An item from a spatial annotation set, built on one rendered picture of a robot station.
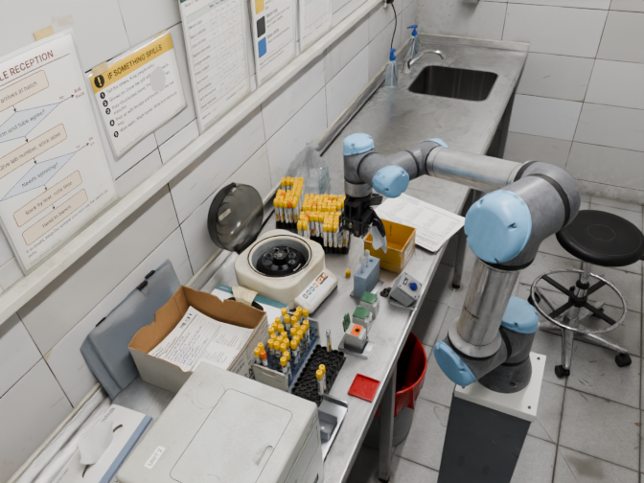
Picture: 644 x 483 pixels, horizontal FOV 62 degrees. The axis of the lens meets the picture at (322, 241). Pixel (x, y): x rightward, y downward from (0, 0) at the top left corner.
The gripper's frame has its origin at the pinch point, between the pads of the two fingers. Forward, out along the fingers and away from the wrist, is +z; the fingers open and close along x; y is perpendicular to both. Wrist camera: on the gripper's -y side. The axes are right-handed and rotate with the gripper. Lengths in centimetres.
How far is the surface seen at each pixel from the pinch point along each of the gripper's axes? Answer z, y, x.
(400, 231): 14.0, -26.7, 1.3
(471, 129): 21, -118, 0
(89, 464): 16, 81, -31
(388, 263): 17.4, -14.0, 2.7
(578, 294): 78, -93, 62
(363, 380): 20.7, 28.5, 13.9
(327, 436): 15, 50, 15
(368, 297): 14.2, 5.7, 4.7
